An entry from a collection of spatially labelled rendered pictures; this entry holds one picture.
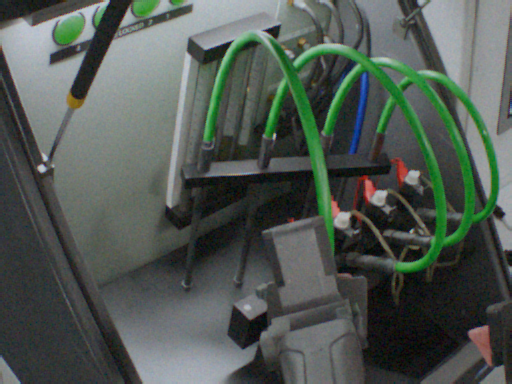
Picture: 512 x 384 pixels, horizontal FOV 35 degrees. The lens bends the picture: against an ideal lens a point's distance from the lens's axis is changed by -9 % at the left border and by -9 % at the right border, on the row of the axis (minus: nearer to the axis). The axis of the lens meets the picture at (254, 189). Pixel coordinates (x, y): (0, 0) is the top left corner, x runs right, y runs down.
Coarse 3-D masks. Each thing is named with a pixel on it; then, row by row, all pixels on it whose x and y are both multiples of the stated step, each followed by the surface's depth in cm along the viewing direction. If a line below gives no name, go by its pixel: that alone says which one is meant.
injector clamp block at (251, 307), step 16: (384, 256) 137; (416, 256) 138; (368, 272) 134; (384, 272) 135; (416, 272) 144; (368, 288) 132; (384, 288) 137; (240, 304) 126; (256, 304) 126; (368, 304) 136; (240, 320) 126; (256, 320) 125; (240, 336) 128; (256, 336) 129; (256, 352) 126
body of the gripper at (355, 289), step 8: (336, 280) 87; (344, 280) 87; (352, 280) 87; (360, 280) 87; (272, 288) 87; (344, 288) 87; (352, 288) 87; (360, 288) 87; (272, 296) 87; (344, 296) 87; (352, 296) 87; (360, 296) 87; (272, 304) 87; (280, 304) 87; (360, 304) 87; (272, 312) 87; (280, 312) 87; (360, 312) 87
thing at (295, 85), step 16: (256, 32) 99; (240, 48) 107; (272, 48) 95; (224, 64) 111; (288, 64) 93; (224, 80) 114; (288, 80) 92; (304, 96) 90; (208, 112) 120; (304, 112) 90; (208, 128) 121; (304, 128) 90; (208, 144) 123; (320, 144) 89; (320, 160) 88; (320, 176) 88; (320, 192) 88; (320, 208) 88
